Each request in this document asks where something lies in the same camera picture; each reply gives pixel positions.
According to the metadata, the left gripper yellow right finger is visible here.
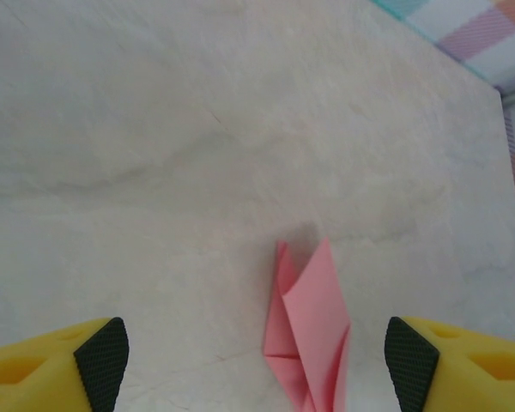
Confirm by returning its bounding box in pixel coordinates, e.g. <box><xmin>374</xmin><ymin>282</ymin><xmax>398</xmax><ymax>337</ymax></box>
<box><xmin>384</xmin><ymin>316</ymin><xmax>515</xmax><ymax>412</ymax></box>

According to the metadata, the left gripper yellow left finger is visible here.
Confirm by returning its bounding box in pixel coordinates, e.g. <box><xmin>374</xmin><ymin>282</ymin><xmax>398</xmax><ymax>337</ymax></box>
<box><xmin>0</xmin><ymin>316</ymin><xmax>130</xmax><ymax>412</ymax></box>

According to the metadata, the pink paper sheet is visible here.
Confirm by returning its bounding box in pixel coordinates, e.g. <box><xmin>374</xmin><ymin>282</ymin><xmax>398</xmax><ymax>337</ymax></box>
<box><xmin>262</xmin><ymin>237</ymin><xmax>353</xmax><ymax>412</ymax></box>

